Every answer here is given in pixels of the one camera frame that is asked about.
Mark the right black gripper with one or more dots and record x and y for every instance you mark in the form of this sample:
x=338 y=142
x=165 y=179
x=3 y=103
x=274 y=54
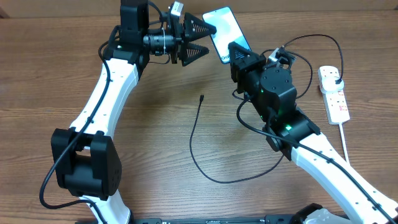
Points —
x=249 y=60

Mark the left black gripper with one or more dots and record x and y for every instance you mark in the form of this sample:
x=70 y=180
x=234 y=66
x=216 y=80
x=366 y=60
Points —
x=179 y=40

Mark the Galaxy S24 smartphone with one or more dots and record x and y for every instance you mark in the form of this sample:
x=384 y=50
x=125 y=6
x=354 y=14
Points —
x=227 y=31

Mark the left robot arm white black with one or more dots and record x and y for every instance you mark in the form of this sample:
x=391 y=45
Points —
x=86 y=162

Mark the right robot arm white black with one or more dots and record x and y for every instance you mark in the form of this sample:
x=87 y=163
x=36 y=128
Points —
x=267 y=83

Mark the white charger plug adapter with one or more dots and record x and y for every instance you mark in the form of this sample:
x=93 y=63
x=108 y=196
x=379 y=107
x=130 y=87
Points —
x=331 y=85

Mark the white power strip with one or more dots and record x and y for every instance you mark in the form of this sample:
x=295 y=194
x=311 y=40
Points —
x=335 y=103

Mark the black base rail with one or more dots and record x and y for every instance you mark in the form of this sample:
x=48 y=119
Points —
x=268 y=219

